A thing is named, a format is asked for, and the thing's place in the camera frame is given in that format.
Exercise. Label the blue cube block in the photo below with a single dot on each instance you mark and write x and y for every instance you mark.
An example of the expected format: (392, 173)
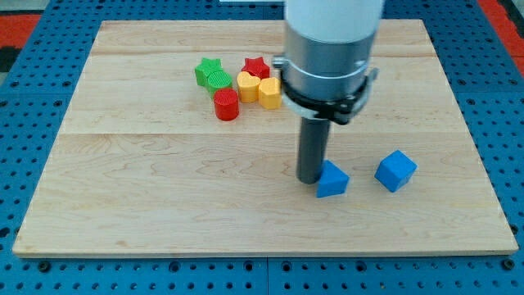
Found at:
(395, 171)

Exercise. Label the green star block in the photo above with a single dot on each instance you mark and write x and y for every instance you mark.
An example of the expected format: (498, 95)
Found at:
(206, 67)

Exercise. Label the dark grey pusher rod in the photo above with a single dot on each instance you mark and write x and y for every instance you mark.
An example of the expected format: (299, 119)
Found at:
(311, 149)

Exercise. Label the yellow hexagon block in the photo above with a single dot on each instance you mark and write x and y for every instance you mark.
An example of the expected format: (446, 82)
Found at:
(270, 96)

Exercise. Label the light wooden board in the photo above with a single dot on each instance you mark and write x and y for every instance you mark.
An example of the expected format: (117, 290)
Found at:
(141, 167)

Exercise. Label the blue triangular block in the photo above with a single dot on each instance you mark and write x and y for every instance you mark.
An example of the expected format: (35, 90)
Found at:
(333, 180)

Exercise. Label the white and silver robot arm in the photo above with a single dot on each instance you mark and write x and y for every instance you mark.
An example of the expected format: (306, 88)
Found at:
(324, 69)

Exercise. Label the red cylinder block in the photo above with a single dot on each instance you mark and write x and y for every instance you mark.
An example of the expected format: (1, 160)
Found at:
(226, 104)

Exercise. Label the green cylinder block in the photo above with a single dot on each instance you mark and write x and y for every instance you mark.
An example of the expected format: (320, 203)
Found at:
(218, 80)

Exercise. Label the red star block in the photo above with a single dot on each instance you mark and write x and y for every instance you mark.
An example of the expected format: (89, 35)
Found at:
(256, 67)

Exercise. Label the yellow heart block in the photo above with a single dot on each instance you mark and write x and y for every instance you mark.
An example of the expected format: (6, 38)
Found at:
(248, 86)

